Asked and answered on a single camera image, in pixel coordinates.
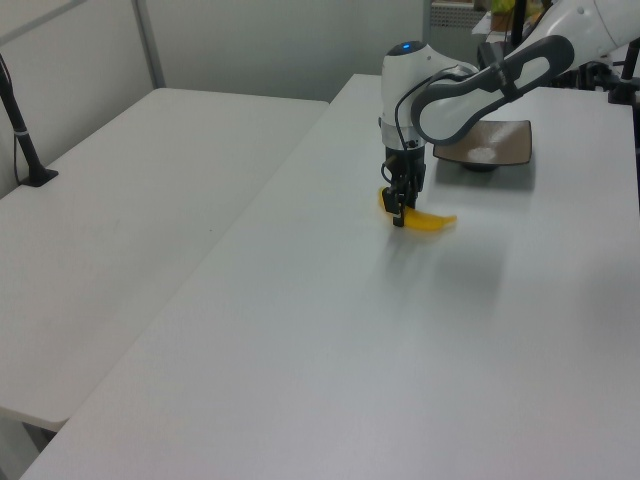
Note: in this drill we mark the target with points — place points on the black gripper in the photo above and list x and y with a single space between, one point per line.
411 165

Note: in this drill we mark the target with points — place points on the yellow banana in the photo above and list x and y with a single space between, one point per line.
425 220

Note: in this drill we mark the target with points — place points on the white grey Franka robot arm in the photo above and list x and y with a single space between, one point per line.
542 62

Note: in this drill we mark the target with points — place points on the brown square ceramic plate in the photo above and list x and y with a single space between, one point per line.
505 145

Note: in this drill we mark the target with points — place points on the perforated grey metal cabinet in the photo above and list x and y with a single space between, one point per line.
450 35

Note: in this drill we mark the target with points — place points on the black electronics box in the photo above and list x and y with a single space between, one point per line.
582 77

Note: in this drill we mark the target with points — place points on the black clamp stand with pole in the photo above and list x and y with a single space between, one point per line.
625 80

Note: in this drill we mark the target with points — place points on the grey metal partition post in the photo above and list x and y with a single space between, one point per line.
150 45

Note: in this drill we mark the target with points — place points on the black camera stand pole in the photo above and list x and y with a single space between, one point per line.
17 125

